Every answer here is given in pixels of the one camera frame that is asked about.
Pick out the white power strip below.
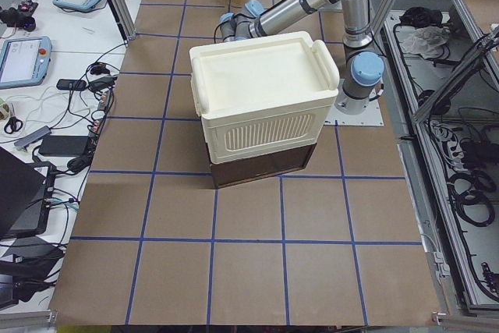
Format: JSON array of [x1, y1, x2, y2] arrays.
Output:
[[430, 121, 465, 172]]

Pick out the black laptop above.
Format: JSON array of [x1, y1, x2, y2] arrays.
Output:
[[1, 149, 55, 239]]

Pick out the black scissors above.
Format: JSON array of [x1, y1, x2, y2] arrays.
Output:
[[3, 116, 23, 135]]

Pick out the grey usb hub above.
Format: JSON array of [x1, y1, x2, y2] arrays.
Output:
[[14, 126, 51, 150]]

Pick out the black cloth bundle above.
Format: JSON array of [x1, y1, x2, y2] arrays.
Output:
[[399, 7, 443, 28]]

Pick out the black phone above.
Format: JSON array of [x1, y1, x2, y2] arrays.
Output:
[[56, 79, 87, 91]]

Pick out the cream plastic drawer cabinet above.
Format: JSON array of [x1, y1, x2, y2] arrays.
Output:
[[189, 31, 340, 164]]

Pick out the black power brick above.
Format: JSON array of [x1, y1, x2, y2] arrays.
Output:
[[38, 135, 88, 157]]

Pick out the coiled black cables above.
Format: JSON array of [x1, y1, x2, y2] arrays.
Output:
[[446, 171, 497, 228]]

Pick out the lower blue teach pendant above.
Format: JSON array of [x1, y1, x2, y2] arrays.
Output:
[[1, 36, 52, 90]]

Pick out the dark brown base box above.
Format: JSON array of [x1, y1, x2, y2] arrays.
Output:
[[208, 143, 316, 189]]

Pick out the white crumpled cloth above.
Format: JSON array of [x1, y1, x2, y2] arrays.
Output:
[[401, 26, 451, 58]]

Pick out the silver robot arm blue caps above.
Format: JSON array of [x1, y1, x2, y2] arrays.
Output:
[[215, 0, 384, 115]]

